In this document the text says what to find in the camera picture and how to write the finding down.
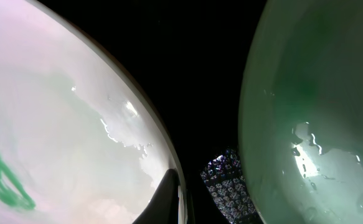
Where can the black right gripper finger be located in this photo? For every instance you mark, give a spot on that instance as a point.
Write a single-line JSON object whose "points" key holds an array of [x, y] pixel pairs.
{"points": [[164, 205]]}

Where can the white plate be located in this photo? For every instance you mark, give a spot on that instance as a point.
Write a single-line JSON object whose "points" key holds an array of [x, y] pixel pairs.
{"points": [[78, 141]]}

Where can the mint plate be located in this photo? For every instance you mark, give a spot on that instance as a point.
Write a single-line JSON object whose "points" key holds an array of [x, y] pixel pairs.
{"points": [[300, 123]]}

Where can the black round tray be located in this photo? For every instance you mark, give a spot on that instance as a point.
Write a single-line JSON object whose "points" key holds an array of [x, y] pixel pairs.
{"points": [[188, 57]]}

